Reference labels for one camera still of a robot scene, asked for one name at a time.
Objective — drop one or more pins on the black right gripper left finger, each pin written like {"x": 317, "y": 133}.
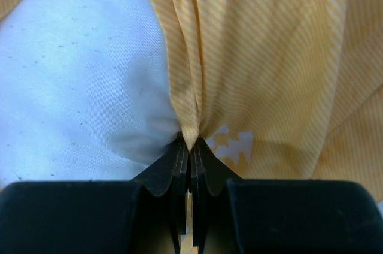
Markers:
{"x": 144, "y": 215}

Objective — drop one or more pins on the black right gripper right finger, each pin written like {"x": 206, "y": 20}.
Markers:
{"x": 236, "y": 215}

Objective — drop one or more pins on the white pillow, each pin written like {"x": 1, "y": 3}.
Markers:
{"x": 84, "y": 90}

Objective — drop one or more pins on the orange pillowcase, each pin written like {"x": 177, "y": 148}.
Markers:
{"x": 278, "y": 89}

